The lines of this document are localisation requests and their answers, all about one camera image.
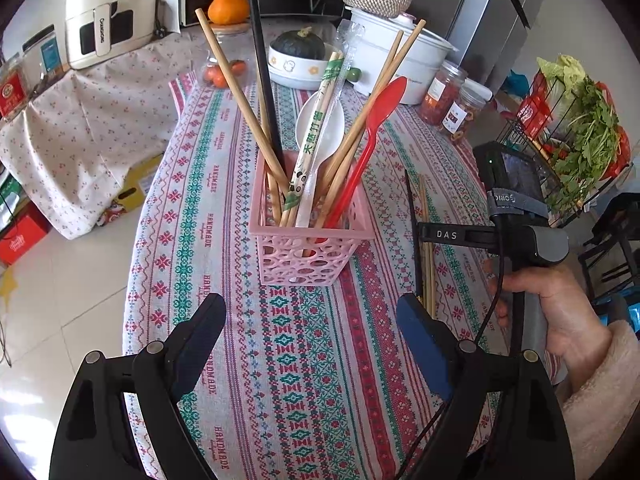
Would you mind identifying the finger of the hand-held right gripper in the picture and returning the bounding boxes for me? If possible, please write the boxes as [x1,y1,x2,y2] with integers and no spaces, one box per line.
[416,220,436,253]

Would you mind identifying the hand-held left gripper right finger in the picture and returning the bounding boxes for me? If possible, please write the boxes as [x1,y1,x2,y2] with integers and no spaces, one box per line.
[395,293,576,480]

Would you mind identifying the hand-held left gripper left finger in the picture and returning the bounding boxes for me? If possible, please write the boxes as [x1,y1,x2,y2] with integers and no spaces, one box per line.
[50,292,227,480]

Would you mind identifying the black chopstick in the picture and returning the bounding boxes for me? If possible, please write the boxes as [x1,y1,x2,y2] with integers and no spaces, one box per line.
[403,171,426,303]
[242,0,288,186]

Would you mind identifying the pink plastic basket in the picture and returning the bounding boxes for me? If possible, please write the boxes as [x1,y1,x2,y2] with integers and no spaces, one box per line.
[249,150,374,289]

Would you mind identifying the white ceramic spoon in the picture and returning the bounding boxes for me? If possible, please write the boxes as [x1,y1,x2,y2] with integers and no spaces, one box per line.
[295,91,347,171]

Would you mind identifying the red plastic spoon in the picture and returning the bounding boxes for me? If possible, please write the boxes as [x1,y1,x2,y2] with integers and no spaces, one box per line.
[324,76,409,231]

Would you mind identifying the green paper chopsticks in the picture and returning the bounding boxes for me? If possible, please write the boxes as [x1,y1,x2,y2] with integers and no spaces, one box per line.
[282,50,346,211]

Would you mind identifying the clear plastic chopsticks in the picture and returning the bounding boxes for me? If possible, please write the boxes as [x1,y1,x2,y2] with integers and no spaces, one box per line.
[295,19,366,228]

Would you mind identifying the person's right forearm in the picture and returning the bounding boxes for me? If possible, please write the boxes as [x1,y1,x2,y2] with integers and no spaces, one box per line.
[559,320,640,480]

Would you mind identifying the person's right hand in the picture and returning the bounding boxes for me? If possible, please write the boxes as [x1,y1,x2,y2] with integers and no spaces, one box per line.
[487,262,618,391]

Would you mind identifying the black chair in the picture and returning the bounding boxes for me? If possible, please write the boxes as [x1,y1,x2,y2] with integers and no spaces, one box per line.
[577,192,640,301]

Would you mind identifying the striped patterned tablecloth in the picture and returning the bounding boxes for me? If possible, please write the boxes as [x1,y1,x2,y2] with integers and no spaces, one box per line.
[121,72,566,480]

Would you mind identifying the blue plastic object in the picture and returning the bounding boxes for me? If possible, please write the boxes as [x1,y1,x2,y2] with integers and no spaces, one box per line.
[597,292,640,333]

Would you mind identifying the green leafy herbs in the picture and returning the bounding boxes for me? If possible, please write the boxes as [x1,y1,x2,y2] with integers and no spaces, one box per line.
[545,77,623,211]

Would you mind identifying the jar of dried fruit rings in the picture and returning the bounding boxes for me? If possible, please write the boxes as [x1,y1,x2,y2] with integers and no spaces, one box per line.
[440,82,493,144]

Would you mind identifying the pile of snack packets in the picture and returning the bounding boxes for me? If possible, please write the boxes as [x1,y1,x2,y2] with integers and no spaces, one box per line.
[515,72,556,136]

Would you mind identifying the jar of red dried berries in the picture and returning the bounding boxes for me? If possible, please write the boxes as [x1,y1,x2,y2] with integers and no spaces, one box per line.
[419,60,468,126]

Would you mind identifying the blue plastic bag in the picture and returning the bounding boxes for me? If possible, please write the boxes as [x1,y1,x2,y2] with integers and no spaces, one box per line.
[502,72,531,99]

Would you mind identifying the napa cabbage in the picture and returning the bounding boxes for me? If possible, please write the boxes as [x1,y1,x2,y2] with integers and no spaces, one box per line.
[537,54,588,111]

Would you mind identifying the yellow cardboard box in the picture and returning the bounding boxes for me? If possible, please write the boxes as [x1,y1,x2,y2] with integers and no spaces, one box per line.
[97,154,166,226]

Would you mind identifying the white rice cooker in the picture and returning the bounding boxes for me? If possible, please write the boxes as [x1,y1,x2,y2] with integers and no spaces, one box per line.
[347,7,460,106]

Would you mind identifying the red box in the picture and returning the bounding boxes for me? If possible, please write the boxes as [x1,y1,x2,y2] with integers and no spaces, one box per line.
[0,204,51,267]

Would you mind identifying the white ceramic dish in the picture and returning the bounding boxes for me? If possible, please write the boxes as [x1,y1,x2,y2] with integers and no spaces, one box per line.
[267,40,363,91]

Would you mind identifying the grey refrigerator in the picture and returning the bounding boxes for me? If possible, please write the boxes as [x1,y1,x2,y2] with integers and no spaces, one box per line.
[446,0,557,95]

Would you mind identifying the dark green squash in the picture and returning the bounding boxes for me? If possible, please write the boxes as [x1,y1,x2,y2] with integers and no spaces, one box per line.
[271,27,328,61]

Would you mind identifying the floral print cloth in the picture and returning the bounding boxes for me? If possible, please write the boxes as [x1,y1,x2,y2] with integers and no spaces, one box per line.
[0,35,187,241]

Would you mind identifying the glass jar of small fruits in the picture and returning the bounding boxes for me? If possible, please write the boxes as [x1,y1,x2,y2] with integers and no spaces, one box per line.
[201,22,251,90]

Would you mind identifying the orange fruit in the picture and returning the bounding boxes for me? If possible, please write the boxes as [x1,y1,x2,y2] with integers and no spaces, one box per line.
[207,0,250,26]

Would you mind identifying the red tin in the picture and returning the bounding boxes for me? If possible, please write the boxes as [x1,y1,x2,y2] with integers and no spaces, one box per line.
[0,67,30,121]

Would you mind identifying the container with blue label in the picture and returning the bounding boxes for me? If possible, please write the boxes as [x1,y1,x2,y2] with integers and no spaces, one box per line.
[22,25,66,78]

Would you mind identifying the beige air fryer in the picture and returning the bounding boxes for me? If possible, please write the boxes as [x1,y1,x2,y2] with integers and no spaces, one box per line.
[65,0,163,71]

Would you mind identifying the black cable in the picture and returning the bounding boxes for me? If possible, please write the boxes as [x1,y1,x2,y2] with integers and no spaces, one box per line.
[399,239,507,480]

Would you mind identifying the black wire rack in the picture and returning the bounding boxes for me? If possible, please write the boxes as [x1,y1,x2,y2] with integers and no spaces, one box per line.
[495,55,633,221]

